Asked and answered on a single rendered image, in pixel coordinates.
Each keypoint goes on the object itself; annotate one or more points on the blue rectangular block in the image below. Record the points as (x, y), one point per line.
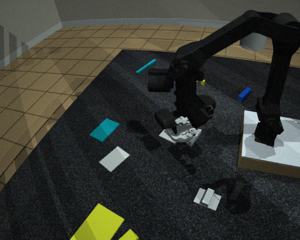
(244, 94)

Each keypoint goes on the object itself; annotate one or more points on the teal long thin bar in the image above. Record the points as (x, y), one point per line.
(146, 66)

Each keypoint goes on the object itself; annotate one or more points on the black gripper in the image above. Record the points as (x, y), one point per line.
(166, 119)

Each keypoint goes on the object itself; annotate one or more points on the teal flat rectangular plate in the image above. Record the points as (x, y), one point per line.
(104, 129)

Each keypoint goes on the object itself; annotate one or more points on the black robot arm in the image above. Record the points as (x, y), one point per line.
(283, 29)

